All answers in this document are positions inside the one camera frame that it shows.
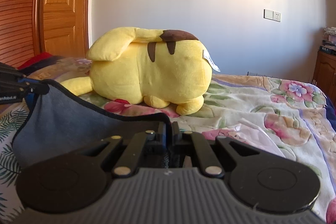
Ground yellow plush toy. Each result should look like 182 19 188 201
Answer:
60 27 221 116

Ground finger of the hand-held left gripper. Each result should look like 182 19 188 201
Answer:
16 75 50 109

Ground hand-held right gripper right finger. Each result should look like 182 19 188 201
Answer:
171 121 263 179

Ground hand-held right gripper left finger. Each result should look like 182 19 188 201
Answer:
76 122 168 178

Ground red cloth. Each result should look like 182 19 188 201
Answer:
16 52 57 70

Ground wooden louvered wardrobe door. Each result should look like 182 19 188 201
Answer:
0 0 43 69

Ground wooden cabinet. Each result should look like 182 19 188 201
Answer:
311 50 336 109

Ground blue-grey towel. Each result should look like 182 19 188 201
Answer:
12 79 172 170

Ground floral blanket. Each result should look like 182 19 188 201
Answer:
0 56 336 224

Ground leaf print sheet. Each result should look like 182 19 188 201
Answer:
0 103 33 224

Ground stack of books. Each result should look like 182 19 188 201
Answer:
318 40 336 56

